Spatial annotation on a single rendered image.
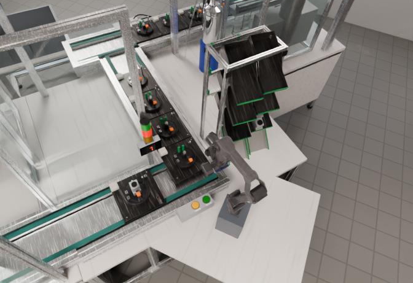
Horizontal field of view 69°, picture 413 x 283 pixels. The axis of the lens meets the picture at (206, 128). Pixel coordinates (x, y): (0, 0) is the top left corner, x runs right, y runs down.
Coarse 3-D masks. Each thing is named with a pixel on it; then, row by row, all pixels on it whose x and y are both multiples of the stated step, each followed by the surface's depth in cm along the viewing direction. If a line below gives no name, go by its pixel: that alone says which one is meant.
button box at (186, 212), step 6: (198, 198) 170; (210, 198) 171; (186, 204) 168; (204, 204) 168; (210, 204) 169; (180, 210) 166; (186, 210) 166; (192, 210) 166; (198, 210) 166; (204, 210) 171; (180, 216) 164; (186, 216) 164; (192, 216) 168
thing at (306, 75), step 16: (320, 32) 285; (320, 48) 270; (336, 48) 272; (288, 64) 256; (304, 64) 258; (320, 64) 274; (288, 80) 265; (304, 80) 281; (320, 80) 300; (288, 96) 289; (304, 96) 308; (272, 112) 297
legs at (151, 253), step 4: (148, 248) 180; (152, 248) 189; (148, 252) 192; (152, 252) 192; (156, 252) 203; (148, 256) 201; (152, 256) 196; (156, 256) 207; (152, 260) 207; (156, 260) 216; (152, 264) 219; (156, 264) 218
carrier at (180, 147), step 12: (180, 144) 190; (192, 144) 190; (168, 156) 184; (180, 156) 182; (192, 156) 183; (204, 156) 186; (168, 168) 179; (180, 168) 180; (192, 168) 180; (180, 180) 176
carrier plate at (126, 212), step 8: (136, 176) 175; (152, 176) 176; (120, 184) 172; (152, 184) 173; (112, 192) 168; (120, 192) 169; (152, 192) 170; (160, 192) 170; (120, 200) 166; (152, 200) 167; (160, 200) 167; (120, 208) 163; (128, 208) 164; (136, 208) 164; (144, 208) 164; (152, 208) 165; (128, 216) 161; (136, 216) 161
